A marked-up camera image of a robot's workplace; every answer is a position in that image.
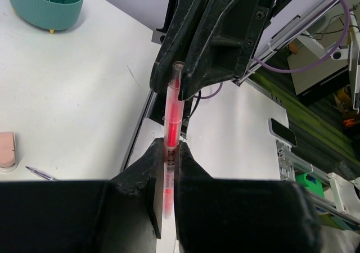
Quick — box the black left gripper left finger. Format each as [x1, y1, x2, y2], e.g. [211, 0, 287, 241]
[1, 138, 164, 252]

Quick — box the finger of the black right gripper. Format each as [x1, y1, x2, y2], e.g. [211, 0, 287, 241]
[179, 0, 275, 100]
[150, 0, 210, 92]

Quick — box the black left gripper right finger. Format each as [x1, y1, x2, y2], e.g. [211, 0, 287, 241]
[174, 142, 322, 252]

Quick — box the red highlighter pen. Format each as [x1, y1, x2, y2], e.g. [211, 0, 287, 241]
[163, 61, 185, 219]

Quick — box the clear ballpoint pen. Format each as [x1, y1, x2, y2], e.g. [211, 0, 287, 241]
[26, 166, 59, 182]

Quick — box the smartphone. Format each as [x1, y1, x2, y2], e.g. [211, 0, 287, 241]
[269, 118, 297, 147]

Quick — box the teal round desk organizer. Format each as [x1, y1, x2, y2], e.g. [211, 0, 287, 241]
[9, 0, 84, 32]

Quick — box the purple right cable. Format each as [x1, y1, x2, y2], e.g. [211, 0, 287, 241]
[196, 0, 351, 100]

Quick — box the aluminium table rail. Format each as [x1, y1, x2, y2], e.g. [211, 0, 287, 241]
[119, 91, 164, 173]

